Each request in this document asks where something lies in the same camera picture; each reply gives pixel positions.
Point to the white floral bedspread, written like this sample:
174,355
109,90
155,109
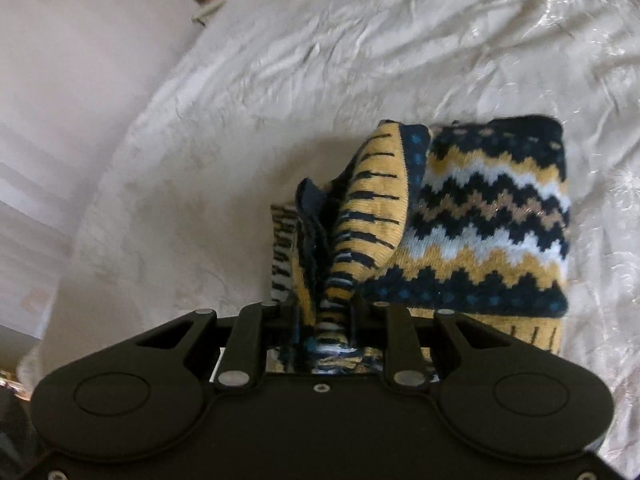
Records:
275,91

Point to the cream left nightstand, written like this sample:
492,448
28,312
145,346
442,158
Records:
206,11

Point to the black yellow white patterned sweater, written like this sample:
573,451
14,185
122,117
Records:
468,217

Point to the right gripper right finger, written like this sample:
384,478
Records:
416,351

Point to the white sheer curtain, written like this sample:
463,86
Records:
74,75

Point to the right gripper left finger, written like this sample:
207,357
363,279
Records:
229,353

